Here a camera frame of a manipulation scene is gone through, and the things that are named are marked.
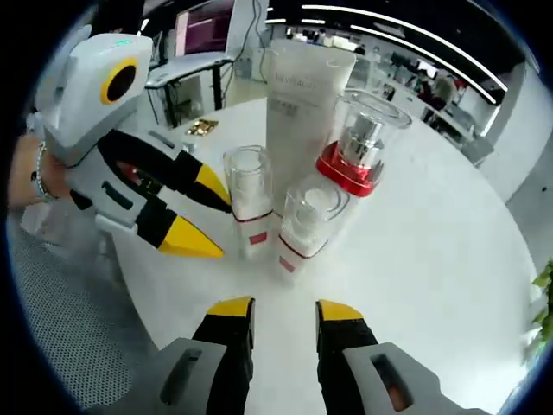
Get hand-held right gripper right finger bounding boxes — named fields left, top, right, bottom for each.
left=315, top=298, right=467, bottom=415

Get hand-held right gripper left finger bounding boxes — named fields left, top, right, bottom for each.
left=85, top=296, right=257, bottom=415

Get white skincare tube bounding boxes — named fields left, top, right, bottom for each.
left=264, top=38, right=358, bottom=217

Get red collar skincare bottle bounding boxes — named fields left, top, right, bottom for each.
left=315, top=89, right=412, bottom=204

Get person's left hand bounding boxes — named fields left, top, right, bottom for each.
left=20, top=191, right=105, bottom=248

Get gold foil packet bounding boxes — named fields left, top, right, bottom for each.
left=185, top=118, right=219, bottom=137

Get white desk black legs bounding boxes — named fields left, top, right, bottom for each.
left=144, top=54, right=235, bottom=129

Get grey mesh office chair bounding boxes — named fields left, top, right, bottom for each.
left=7, top=207, right=174, bottom=410

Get computer monitor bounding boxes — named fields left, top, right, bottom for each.
left=175, top=2, right=238, bottom=60

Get potted green plant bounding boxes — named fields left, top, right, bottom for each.
left=530, top=259, right=553, bottom=347

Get ceiling light strip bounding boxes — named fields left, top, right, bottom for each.
left=361, top=23, right=499, bottom=105
left=301, top=3, right=510, bottom=93

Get beaded bracelet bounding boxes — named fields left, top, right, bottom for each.
left=30, top=141, right=56, bottom=203

